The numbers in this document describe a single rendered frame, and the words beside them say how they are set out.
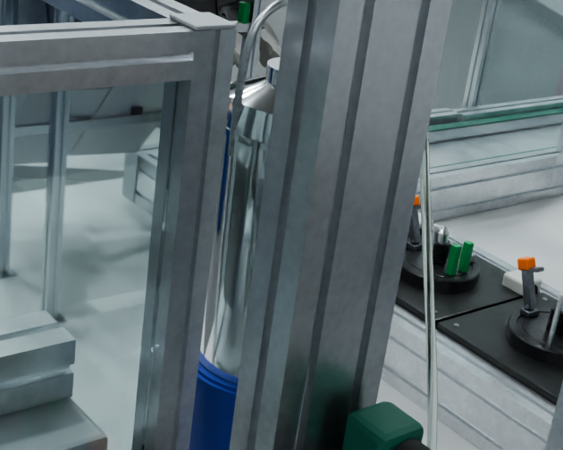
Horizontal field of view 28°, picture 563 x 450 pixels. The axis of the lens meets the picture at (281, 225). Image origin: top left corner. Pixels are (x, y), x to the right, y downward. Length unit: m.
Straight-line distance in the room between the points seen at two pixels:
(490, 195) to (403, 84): 1.73
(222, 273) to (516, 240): 1.29
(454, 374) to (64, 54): 1.05
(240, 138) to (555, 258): 1.32
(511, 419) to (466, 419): 0.08
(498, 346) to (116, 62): 1.06
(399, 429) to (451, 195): 1.59
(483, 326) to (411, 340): 0.11
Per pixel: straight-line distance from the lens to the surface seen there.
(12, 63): 0.63
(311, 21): 0.66
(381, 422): 0.76
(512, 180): 2.45
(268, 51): 2.13
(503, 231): 2.33
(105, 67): 0.65
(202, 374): 1.13
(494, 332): 1.67
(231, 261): 1.06
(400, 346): 1.66
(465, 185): 2.33
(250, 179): 1.02
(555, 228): 2.41
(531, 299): 1.68
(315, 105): 0.65
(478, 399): 1.57
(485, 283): 1.81
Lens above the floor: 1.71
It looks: 23 degrees down
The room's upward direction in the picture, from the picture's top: 8 degrees clockwise
